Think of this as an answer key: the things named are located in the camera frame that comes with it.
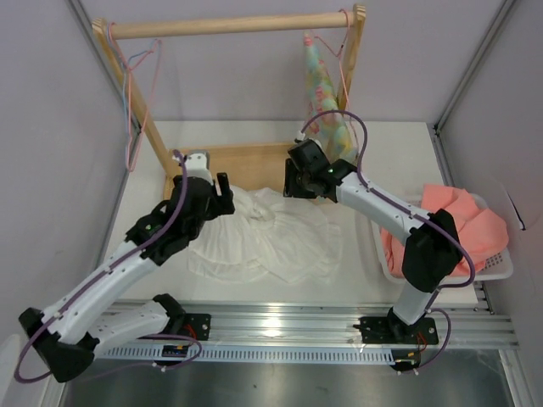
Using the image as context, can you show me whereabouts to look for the white pleated skirt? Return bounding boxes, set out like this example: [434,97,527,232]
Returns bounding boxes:
[188,187,343,284]

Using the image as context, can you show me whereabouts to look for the pink wire hanger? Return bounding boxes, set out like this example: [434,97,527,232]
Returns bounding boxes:
[311,8,351,109]
[108,21,163,172]

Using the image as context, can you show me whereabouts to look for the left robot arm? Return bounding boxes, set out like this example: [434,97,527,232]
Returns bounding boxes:
[14,173,235,384]

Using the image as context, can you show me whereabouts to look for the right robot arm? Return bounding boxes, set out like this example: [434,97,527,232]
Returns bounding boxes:
[283,139,467,343]

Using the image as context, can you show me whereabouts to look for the wooden clothes rack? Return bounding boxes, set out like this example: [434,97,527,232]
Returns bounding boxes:
[92,4,367,198]

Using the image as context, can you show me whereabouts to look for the colourful floral patterned garment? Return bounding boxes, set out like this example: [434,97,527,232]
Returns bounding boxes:
[303,33,357,164]

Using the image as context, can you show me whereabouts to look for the pink cloth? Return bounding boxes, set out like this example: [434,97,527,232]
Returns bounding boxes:
[379,182,510,277]

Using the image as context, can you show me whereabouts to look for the white plastic basket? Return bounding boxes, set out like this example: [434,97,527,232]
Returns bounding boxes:
[370,193,513,284]

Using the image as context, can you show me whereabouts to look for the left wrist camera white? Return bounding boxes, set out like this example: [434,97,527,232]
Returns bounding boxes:
[172,149,213,184]

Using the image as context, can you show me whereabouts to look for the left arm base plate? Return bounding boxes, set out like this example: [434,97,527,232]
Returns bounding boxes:
[160,313,212,341]

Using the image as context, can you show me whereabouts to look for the aluminium mounting rail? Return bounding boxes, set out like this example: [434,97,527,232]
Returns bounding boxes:
[63,299,519,351]

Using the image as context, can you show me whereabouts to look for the blue wire hanger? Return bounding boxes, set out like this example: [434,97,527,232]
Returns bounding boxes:
[108,33,154,138]

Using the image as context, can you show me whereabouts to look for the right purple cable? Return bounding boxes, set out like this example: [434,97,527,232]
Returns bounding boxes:
[301,110,478,376]

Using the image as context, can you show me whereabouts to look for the purple cable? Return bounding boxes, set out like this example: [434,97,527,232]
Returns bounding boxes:
[301,110,478,376]
[13,153,204,382]

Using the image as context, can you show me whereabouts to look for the perforated cable duct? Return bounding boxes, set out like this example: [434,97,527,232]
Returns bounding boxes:
[101,343,395,365]

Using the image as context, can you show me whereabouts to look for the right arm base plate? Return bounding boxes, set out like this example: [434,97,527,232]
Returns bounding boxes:
[353,312,439,345]

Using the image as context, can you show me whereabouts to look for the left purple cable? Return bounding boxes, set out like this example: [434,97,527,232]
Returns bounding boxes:
[13,153,204,382]

